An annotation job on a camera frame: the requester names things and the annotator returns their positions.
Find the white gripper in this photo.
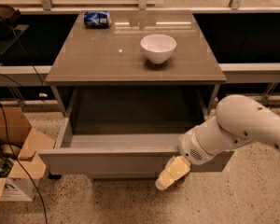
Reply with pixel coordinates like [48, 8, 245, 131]
[155, 128, 214, 190]

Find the grey top drawer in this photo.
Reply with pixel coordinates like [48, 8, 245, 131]
[37, 87, 234, 176]

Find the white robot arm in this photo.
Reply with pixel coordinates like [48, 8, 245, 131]
[155, 95, 280, 190]

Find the grey drawer cabinet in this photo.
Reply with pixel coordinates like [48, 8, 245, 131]
[45, 9, 228, 183]

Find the open cardboard box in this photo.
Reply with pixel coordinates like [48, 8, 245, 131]
[0, 107, 55, 202]

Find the white ceramic bowl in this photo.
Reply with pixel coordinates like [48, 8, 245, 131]
[140, 34, 176, 63]

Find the black table leg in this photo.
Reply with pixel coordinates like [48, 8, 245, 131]
[48, 173, 62, 180]

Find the blue snack packet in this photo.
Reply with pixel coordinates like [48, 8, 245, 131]
[83, 11, 111, 28]

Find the black device on shelf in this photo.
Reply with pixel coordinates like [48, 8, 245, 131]
[0, 5, 21, 38]

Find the black cable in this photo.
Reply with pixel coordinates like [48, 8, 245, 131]
[0, 14, 49, 224]

